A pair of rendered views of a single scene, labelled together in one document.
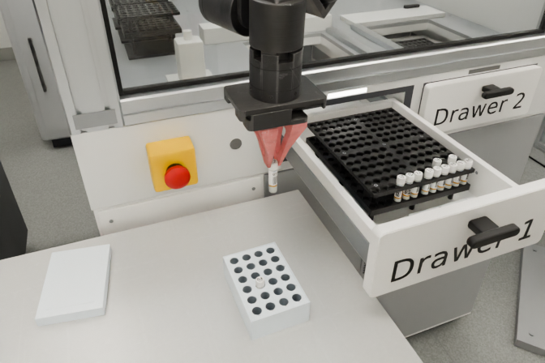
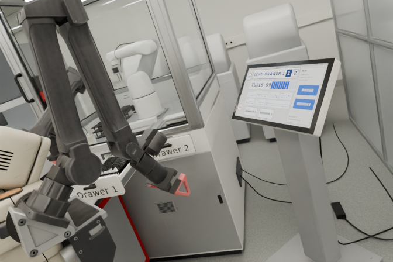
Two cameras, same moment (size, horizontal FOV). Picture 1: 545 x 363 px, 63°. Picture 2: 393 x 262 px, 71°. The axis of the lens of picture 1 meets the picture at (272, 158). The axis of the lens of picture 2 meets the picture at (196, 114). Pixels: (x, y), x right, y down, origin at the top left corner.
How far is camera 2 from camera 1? 1.54 m
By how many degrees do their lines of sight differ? 37
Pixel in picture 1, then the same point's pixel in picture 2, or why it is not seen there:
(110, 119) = not seen: hidden behind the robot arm
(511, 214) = (103, 183)
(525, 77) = (183, 139)
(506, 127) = (193, 157)
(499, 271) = (286, 235)
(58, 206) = not seen: hidden behind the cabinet
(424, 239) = (80, 188)
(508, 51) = (173, 131)
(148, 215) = not seen: hidden behind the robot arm
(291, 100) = (55, 155)
